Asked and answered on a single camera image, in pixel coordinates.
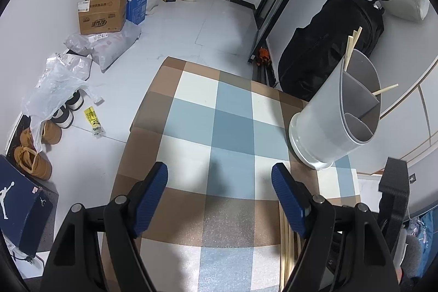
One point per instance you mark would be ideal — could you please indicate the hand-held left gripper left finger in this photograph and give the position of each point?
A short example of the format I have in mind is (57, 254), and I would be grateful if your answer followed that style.
(150, 199)

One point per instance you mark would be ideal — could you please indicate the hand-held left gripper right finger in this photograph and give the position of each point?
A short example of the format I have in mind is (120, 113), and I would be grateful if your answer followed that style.
(289, 199)

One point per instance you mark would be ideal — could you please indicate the bundle of wooden chopsticks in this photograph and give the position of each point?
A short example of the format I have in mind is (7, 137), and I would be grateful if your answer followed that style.
(286, 261)

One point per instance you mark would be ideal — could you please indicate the white grey utensil holder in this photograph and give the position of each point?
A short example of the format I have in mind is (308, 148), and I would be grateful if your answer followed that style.
(328, 121)

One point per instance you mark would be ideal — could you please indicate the blue patterned cloth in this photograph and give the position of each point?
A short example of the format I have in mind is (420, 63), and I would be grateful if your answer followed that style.
(426, 228)

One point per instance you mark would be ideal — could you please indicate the checkered tablecloth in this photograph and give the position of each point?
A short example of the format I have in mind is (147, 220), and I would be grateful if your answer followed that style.
(229, 127)

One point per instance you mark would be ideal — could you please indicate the yellow packet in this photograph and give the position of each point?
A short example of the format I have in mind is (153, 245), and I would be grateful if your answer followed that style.
(93, 121)

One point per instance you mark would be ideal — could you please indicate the white black sneaker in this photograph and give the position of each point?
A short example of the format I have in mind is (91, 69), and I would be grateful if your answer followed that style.
(75, 101)
(63, 117)

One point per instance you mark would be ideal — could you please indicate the navy shoe box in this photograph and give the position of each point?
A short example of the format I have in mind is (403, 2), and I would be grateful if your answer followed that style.
(20, 206)

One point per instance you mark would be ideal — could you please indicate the white power strip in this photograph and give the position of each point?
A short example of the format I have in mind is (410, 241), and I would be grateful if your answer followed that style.
(24, 257)

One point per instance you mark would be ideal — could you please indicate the orange black tool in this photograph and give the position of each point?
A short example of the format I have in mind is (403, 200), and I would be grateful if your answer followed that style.
(264, 56)

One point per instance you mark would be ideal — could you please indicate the clear plastic bags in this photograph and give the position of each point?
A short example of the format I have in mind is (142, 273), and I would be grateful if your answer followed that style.
(56, 86)

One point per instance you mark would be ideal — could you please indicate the grey parcel bags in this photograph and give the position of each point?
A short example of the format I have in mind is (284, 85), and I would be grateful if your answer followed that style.
(109, 45)

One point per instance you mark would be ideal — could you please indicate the black backpack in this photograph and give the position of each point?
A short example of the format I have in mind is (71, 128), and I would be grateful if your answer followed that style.
(325, 39)

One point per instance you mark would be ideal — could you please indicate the brown cardboard box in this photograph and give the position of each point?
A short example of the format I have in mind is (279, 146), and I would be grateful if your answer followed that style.
(102, 16)

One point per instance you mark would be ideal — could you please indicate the black wall socket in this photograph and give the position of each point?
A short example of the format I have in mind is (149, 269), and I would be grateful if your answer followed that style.
(412, 178)

